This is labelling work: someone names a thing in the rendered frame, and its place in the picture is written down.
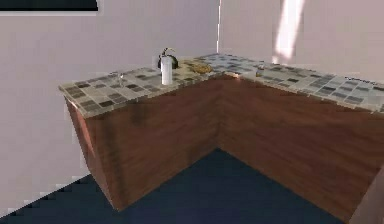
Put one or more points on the brown wooden tiled-top counter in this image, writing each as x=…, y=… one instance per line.
x=186, y=133

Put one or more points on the black kettle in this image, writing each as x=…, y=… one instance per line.
x=173, y=61

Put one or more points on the clear wine glass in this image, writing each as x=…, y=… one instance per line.
x=120, y=78

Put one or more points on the dark framed window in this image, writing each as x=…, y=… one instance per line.
x=48, y=5

